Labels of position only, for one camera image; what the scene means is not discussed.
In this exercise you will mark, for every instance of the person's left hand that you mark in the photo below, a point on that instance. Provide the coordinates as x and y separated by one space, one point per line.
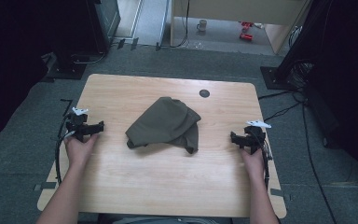
79 151

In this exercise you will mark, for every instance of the black curtain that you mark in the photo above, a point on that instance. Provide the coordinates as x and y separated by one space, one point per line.
348 77
6 62

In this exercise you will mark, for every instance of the black round table grommet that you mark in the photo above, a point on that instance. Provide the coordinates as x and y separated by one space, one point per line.
204 93

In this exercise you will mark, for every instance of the olive green cloth garment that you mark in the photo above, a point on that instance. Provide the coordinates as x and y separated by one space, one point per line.
164 124

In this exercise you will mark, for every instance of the person's right hand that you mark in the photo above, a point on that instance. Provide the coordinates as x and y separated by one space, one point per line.
254 163

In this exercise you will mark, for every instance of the black stand base plate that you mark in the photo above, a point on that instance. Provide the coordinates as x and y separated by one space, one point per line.
272 79

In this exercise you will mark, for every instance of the light wooden cabinet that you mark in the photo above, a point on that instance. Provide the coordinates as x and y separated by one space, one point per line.
230 7

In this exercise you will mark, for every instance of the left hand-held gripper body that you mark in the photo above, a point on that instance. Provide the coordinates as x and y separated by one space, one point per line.
76 123

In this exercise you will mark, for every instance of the grey tape strip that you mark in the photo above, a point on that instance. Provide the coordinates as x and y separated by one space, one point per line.
45 186
280 193

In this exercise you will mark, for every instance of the red tool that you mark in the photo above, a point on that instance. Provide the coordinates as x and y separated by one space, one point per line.
247 25
246 36

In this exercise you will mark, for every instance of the black equipment stand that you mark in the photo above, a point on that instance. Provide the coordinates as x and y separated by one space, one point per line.
87 28

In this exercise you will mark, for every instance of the grey mug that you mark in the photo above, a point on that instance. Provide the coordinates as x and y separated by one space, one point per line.
202 25

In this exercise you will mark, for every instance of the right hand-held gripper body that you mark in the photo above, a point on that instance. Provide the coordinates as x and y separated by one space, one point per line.
256 137

